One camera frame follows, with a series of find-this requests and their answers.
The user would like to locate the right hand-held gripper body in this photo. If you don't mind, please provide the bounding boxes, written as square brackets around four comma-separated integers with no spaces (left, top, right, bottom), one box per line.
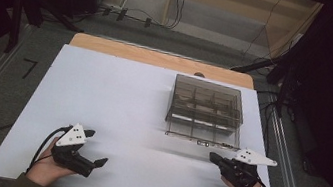
[216,144,280,187]

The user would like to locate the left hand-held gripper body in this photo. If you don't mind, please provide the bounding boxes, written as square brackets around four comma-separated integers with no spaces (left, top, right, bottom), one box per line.
[47,119,103,179]

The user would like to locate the clear compartment drawer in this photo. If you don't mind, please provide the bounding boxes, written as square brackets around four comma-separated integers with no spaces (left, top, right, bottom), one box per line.
[163,112,245,153]

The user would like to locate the smoky clear drawer box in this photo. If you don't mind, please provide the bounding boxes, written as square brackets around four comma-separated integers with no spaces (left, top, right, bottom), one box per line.
[161,72,252,153]

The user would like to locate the person's left hand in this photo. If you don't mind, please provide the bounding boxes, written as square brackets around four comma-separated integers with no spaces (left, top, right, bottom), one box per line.
[24,132,82,187]

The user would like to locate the black metal stand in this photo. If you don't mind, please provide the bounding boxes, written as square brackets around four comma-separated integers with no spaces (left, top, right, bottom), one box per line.
[224,40,304,120]
[2,0,90,65]

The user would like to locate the white power strip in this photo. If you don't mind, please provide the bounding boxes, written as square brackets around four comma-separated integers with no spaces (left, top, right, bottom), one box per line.
[100,2,126,14]

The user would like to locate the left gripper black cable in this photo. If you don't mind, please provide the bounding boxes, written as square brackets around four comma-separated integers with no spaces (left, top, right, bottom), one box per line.
[28,120,74,177]

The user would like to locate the tangled black floor cables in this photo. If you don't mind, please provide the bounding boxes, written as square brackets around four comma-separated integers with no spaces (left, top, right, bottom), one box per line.
[247,87,290,160]

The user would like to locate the thin black cable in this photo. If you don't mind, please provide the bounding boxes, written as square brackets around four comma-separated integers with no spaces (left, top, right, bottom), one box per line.
[244,0,285,59]

